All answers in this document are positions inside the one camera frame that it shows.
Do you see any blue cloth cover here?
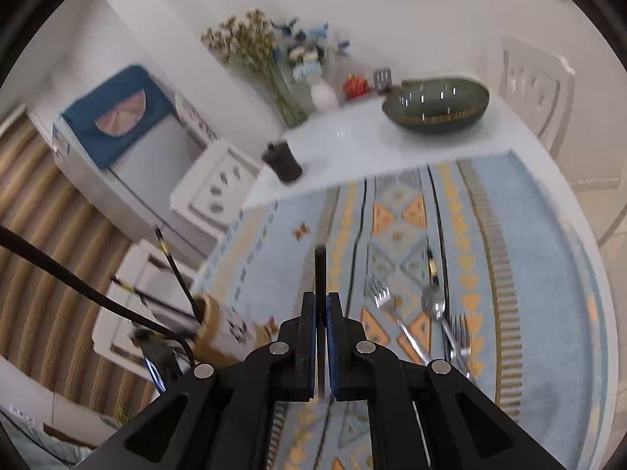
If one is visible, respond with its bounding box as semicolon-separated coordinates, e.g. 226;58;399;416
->
60;63;176;170

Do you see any white vase with blue flowers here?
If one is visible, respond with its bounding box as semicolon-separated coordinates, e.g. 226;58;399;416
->
272;18;351;111

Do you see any glass vase with dried flowers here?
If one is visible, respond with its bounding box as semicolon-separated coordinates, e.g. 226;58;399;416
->
201;9;309;128

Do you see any red lidded teacup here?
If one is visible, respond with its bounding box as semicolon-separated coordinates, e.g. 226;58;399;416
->
341;73;372;100

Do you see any bamboo utensil holder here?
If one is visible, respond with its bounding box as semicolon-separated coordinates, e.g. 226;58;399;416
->
193;293;277;368

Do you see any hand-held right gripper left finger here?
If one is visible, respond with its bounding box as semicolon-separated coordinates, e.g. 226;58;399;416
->
76;291;319;470

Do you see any dark green bowl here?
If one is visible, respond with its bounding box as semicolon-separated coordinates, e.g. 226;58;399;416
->
381;76;491;134

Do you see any white printed box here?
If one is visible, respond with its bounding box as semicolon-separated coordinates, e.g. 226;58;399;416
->
174;92;221;145

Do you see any patterned blue table mat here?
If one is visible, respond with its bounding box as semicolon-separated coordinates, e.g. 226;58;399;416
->
191;149;613;470

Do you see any steel spoon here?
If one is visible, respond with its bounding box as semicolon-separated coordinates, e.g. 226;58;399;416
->
420;285;466;368

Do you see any white chair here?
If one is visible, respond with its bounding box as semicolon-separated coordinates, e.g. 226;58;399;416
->
498;35;576;157
92;240;207;383
170;139;263;228
571;166;627;250

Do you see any dark brown lidded cup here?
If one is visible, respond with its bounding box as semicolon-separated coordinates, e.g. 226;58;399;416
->
261;140;303;183

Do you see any steel fork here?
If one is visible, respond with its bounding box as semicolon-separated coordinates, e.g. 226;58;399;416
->
448;312;478;380
363;275;433;367

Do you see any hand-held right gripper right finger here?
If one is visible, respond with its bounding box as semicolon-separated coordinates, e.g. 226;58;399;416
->
327;293;566;470

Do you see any white fridge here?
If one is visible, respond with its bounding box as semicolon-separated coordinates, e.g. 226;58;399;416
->
51;108;221;255

